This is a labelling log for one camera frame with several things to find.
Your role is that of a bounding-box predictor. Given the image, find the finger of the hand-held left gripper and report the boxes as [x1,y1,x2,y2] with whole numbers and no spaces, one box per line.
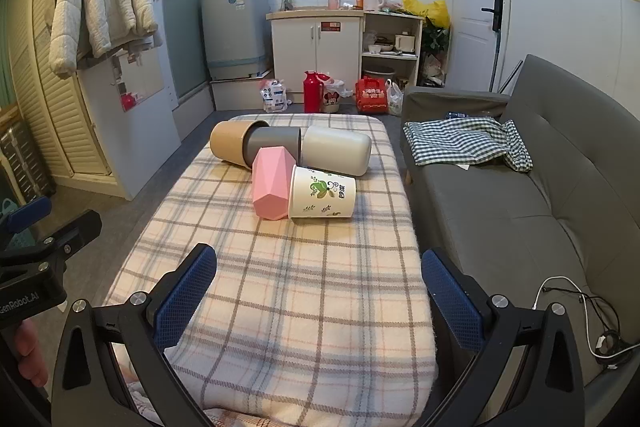
[0,209,103,269]
[0,195,53,238]

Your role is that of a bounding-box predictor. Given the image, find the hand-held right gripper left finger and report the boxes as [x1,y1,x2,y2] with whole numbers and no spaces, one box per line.
[50,243,218,427]

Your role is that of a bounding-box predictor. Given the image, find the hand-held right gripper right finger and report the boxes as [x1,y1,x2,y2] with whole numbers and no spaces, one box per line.
[421,248,586,427]

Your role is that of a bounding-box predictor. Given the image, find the white floral paper cup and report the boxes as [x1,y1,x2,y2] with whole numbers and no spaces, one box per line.
[289,165,357,226]

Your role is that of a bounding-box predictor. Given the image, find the pink faceted cup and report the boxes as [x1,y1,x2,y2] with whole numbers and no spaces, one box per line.
[252,146,297,222]

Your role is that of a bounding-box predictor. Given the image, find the tan cup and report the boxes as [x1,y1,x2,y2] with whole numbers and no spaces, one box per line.
[209,120,271,168]

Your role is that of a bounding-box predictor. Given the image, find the grey cup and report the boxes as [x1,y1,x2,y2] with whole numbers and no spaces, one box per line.
[241,126,304,170]

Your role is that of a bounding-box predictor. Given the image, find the cream white cup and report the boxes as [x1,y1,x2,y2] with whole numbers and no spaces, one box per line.
[300,125,372,178]

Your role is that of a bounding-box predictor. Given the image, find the person's left hand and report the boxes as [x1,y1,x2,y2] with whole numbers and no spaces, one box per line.
[12,321,52,389]

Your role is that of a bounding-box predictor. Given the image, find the teal basket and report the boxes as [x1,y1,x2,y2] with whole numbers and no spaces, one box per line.
[0,198,31,253]

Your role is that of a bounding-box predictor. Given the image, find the dark suitcase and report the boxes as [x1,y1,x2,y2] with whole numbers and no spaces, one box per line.
[0,122,51,208]

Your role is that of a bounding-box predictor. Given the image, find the grey sofa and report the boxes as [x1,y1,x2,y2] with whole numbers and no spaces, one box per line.
[400,53,640,413]

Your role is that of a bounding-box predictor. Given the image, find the louvered wardrobe doors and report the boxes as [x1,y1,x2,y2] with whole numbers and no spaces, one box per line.
[10,0,113,180]

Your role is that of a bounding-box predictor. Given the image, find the white refrigerator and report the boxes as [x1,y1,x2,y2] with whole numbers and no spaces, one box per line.
[75,22,182,202]

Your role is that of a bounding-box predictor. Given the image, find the plaid blanket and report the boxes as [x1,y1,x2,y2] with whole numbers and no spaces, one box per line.
[102,113,441,427]

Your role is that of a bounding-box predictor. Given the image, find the green checked cloth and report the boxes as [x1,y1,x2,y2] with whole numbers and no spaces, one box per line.
[403,118,534,174]

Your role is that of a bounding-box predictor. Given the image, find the white plastic bag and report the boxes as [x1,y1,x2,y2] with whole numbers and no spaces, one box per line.
[386,79,405,116]

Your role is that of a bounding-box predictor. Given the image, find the white washer stand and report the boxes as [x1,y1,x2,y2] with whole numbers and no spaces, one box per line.
[210,69,275,112]

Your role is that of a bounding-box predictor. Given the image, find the white printed packet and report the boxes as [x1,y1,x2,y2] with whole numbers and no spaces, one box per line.
[258,78,292,112]

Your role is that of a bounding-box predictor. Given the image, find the red gift box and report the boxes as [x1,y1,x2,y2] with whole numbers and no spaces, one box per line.
[355,77,390,115]

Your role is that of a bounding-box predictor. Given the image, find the cartoon print waste bin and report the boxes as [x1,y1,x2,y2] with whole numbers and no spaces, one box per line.
[320,77,346,114]

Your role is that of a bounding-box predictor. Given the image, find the red thermos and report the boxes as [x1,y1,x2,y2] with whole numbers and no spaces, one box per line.
[303,70,325,114]

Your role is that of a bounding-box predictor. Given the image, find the frosted glass door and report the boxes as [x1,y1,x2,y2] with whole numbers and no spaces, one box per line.
[150,0,221,108]

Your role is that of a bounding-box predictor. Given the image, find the grey washing machine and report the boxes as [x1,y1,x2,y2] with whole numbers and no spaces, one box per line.
[201,0,273,82]

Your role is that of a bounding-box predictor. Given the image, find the white open shelf unit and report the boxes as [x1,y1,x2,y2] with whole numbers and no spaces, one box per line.
[361,12,425,92]

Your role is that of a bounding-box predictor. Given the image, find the white sink cabinet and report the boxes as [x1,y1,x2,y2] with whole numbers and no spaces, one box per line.
[266,9,365,88]

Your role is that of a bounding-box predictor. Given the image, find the yellow plastic bag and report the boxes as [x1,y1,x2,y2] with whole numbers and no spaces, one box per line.
[401,0,451,30]

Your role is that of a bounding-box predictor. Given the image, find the white cable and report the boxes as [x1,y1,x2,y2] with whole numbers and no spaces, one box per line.
[532,276,618,360]

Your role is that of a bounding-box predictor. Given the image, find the black cable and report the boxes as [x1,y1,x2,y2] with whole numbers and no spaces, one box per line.
[542,287,633,370]

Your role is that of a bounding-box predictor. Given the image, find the black door handle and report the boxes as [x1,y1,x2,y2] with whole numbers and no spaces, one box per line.
[481,0,504,32]

